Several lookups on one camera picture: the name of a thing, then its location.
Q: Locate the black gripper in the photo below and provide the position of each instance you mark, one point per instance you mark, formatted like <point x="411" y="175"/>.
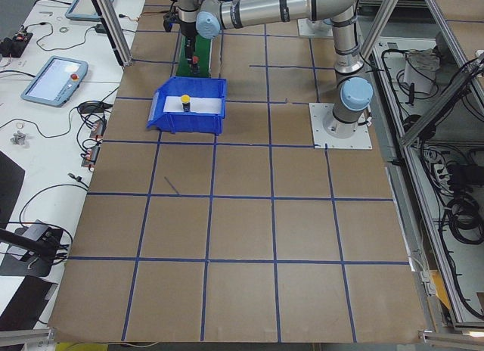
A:
<point x="187" y="29"/>

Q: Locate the red mushroom push button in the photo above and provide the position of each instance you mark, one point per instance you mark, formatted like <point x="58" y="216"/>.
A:
<point x="195" y="66"/>

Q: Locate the yellow mushroom push button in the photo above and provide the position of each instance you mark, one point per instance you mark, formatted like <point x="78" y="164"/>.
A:
<point x="186" y="102"/>

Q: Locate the green conveyor belt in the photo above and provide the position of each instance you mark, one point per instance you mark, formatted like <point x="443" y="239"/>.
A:
<point x="203" y="49"/>

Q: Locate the blue plastic bin left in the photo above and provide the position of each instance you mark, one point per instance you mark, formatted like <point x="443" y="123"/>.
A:
<point x="187" y="121"/>

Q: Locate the white foam pad left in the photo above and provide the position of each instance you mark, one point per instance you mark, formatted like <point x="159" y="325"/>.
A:
<point x="173" y="104"/>

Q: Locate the teach pendant with screen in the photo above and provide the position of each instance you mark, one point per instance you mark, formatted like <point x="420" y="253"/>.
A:
<point x="55" y="83"/>

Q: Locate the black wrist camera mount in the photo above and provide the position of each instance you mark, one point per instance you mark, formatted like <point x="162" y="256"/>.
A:
<point x="169" y="20"/>

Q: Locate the aluminium frame post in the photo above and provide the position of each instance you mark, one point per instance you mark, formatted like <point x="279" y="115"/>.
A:
<point x="115" y="34"/>

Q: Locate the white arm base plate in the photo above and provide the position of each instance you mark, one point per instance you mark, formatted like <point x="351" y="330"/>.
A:
<point x="304" y="29"/>
<point x="329" y="133"/>

